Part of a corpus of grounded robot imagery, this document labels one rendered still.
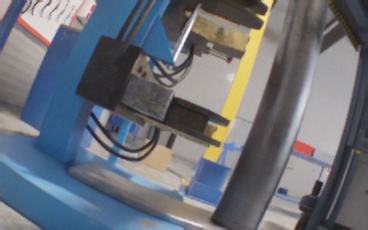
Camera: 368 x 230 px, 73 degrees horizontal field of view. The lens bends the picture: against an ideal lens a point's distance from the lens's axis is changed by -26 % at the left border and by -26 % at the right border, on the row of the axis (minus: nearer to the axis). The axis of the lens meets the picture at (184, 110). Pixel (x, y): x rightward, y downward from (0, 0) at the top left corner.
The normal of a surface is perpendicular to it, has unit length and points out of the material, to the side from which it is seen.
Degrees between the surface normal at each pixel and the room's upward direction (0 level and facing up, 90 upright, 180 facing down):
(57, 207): 90
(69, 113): 90
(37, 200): 90
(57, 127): 90
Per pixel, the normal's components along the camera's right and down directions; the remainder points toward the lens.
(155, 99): 0.01, -0.11
